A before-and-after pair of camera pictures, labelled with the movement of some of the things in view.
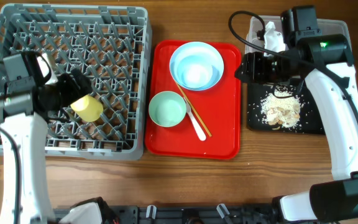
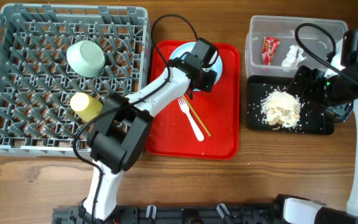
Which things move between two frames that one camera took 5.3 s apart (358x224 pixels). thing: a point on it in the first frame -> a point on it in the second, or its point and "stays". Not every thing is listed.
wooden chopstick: [194, 110] stays
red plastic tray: [211, 126] stays
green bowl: [167, 109] -> [86, 58]
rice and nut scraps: [280, 112] stays
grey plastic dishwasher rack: [114, 43] stays
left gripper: [68, 80] -> [209, 85]
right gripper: [253, 63] -> [315, 77]
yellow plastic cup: [88, 107] stays
